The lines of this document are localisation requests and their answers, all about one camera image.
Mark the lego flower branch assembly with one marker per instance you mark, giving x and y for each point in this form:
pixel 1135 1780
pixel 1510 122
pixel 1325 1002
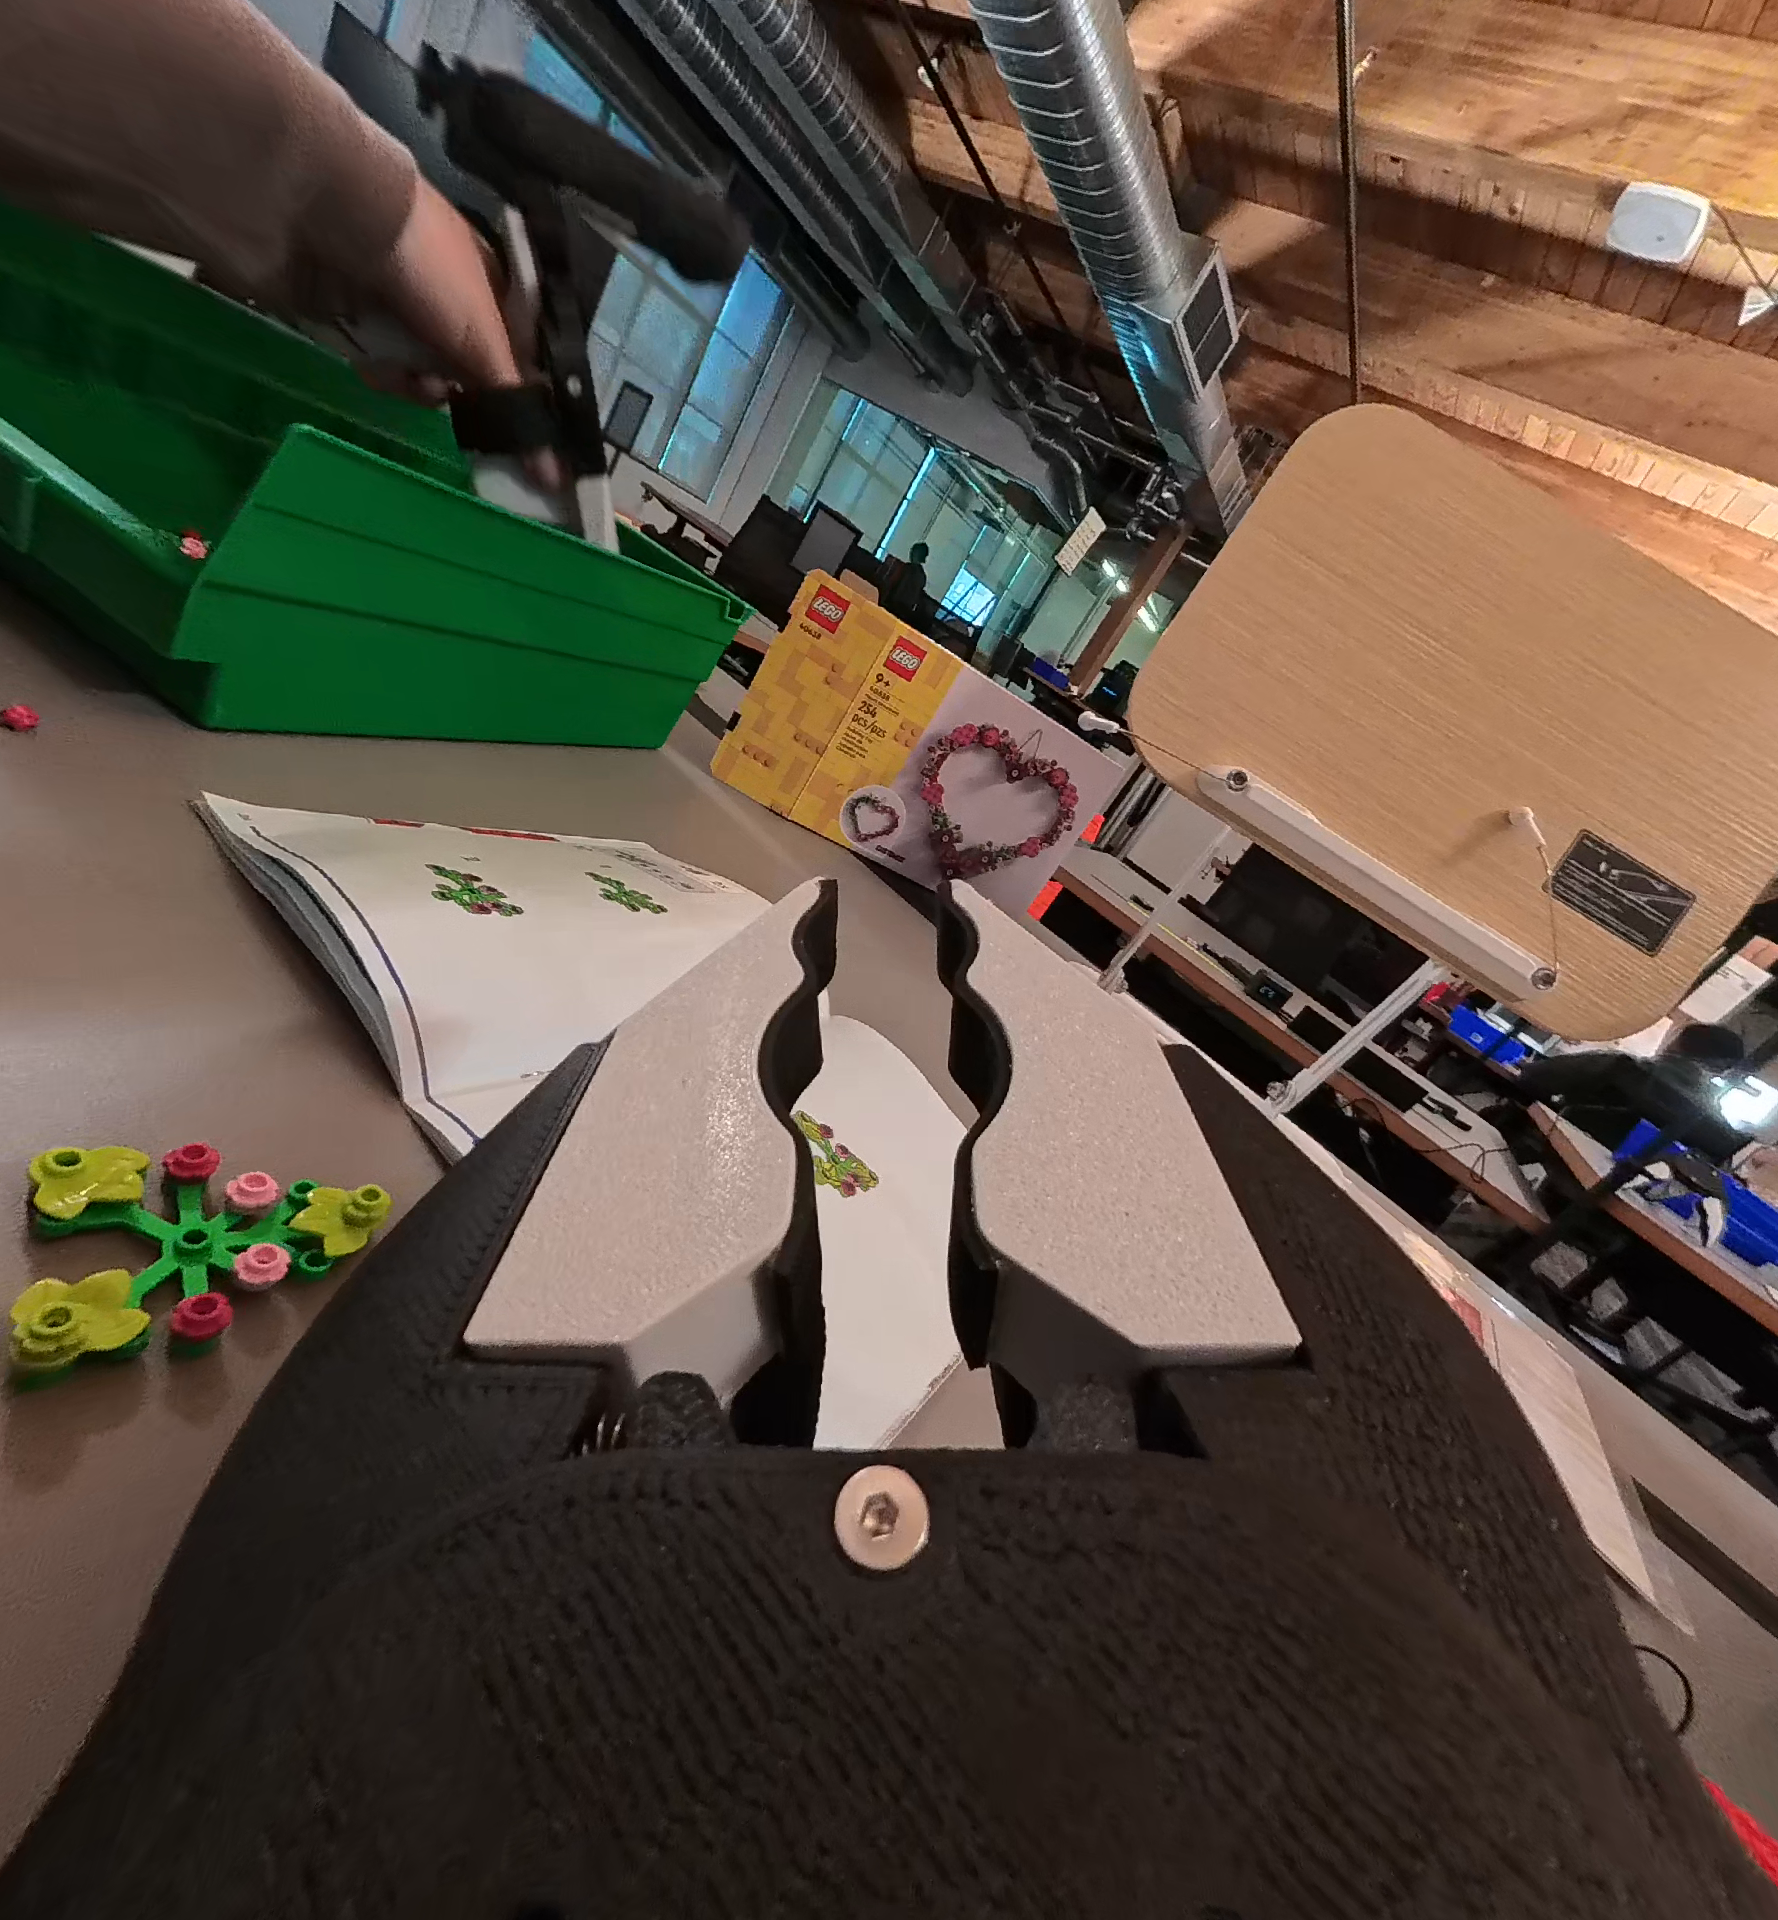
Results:
pixel 198 1242

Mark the silver ventilation duct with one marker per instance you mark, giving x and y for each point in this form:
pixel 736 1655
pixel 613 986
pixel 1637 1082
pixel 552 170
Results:
pixel 1085 151
pixel 786 91

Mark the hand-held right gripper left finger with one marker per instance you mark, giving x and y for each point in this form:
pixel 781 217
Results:
pixel 633 1185

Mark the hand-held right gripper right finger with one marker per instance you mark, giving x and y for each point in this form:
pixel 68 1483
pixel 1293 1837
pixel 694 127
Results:
pixel 1116 1185

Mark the person's left hand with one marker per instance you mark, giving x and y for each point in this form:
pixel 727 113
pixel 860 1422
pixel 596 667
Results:
pixel 439 293

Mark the blue storage bin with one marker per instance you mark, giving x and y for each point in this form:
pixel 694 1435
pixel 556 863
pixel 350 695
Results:
pixel 1481 1036
pixel 1760 1222

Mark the green plastic bin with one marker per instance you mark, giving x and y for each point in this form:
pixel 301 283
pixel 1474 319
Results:
pixel 425 630

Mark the tilted light wooden board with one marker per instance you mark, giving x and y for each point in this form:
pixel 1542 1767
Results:
pixel 1428 646

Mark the white ceiling device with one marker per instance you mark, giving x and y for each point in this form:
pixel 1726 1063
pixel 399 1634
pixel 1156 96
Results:
pixel 1654 223

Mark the person's left forearm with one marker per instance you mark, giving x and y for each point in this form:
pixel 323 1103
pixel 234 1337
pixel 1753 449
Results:
pixel 154 135

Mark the red mesh bag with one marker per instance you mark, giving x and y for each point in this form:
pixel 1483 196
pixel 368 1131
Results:
pixel 1766 1861

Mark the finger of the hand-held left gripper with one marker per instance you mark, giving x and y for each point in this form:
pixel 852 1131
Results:
pixel 602 510

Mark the white instruction booklet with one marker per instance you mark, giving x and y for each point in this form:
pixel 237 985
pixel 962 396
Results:
pixel 529 959

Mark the white paper sheet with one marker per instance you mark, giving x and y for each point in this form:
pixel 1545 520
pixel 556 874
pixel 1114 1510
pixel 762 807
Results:
pixel 1563 1424

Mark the yellow lego box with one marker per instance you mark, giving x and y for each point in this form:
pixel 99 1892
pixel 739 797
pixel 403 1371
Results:
pixel 814 736

